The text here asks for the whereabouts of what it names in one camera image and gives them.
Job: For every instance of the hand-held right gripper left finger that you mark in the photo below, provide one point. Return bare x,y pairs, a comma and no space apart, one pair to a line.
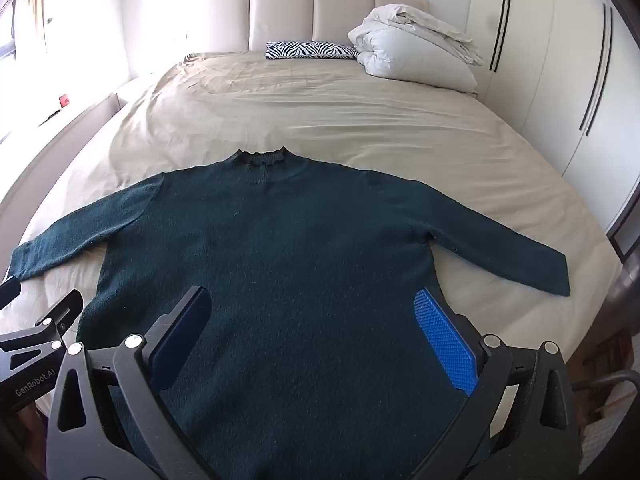
186,324

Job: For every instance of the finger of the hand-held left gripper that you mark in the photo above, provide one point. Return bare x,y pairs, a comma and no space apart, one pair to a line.
9,291
55,322

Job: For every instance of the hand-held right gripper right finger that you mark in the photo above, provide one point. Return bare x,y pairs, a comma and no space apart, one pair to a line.
445,342

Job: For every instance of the dark teal knit sweater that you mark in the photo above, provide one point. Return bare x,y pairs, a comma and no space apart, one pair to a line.
300,260

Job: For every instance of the wooden chair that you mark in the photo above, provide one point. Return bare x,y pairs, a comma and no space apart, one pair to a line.
607,360

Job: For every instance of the white window ledge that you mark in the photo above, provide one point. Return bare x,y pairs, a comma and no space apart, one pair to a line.
60,135

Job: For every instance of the small red object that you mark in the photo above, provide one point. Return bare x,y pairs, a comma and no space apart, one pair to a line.
64,101

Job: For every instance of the dark framed panel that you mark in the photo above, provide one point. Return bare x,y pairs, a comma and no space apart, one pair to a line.
627,235

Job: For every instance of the bed with beige sheet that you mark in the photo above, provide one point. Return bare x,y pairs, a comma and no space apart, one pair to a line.
320,110

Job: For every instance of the beige curtain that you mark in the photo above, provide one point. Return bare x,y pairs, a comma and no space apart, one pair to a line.
30,0

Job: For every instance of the zebra print pillow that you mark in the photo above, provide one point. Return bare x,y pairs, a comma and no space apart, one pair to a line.
310,51

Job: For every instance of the white wardrobe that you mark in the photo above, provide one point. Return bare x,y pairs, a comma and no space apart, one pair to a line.
550,60

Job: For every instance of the beige padded headboard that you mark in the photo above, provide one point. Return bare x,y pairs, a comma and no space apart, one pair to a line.
300,10

